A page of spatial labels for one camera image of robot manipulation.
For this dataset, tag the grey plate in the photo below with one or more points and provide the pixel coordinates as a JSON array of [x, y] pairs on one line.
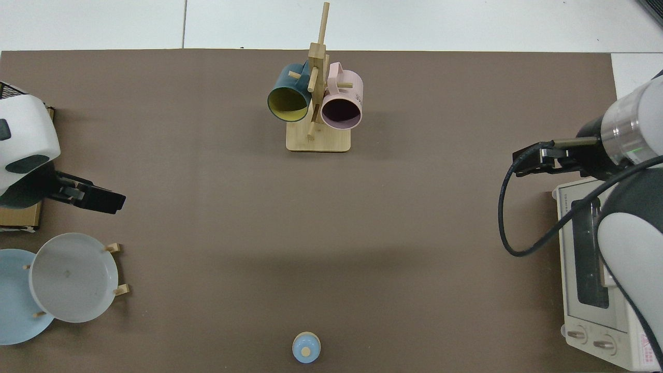
[[72, 277]]

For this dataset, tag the wooden plate rack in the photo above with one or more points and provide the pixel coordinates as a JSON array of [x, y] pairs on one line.
[[121, 290]]

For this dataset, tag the light blue plate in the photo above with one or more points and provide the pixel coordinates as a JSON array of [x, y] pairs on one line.
[[15, 300]]

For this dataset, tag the pale toaster oven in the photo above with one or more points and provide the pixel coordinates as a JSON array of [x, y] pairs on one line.
[[580, 311]]

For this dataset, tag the black equipment corner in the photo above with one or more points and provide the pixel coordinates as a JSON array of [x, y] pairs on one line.
[[653, 9]]

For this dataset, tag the pink cup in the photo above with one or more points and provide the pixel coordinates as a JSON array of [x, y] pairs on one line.
[[348, 88]]

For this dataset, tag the brown table cloth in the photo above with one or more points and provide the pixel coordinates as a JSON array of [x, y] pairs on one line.
[[311, 233]]

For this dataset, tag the wooden cup stand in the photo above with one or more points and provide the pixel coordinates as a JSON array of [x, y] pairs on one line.
[[318, 141]]

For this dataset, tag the dark blue cup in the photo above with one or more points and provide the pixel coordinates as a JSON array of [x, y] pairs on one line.
[[287, 80]]

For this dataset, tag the small blue round thing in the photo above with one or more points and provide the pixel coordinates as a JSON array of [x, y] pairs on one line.
[[305, 348]]

